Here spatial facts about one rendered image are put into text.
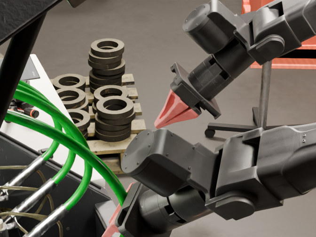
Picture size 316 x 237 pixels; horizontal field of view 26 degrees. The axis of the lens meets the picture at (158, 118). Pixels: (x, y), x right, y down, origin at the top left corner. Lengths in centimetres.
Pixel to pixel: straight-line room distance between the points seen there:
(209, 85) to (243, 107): 270
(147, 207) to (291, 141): 22
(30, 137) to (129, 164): 89
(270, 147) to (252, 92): 326
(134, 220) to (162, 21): 414
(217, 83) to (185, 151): 37
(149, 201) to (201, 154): 10
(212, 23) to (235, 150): 36
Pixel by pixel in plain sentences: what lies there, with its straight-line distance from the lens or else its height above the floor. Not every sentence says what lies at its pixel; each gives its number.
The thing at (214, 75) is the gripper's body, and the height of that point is 133.
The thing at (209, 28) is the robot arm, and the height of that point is 141.
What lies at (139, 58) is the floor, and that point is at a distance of 437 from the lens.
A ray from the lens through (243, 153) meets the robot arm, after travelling 75.
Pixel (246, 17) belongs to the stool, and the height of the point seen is 66.
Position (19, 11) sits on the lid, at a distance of 49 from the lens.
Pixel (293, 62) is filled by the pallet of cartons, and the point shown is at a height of 2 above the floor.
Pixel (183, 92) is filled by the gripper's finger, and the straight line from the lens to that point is 110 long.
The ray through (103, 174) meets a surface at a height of 133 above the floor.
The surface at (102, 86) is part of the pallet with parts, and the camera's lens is 351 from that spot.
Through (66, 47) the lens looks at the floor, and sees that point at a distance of 457.
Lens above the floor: 182
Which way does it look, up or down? 30 degrees down
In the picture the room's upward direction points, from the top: straight up
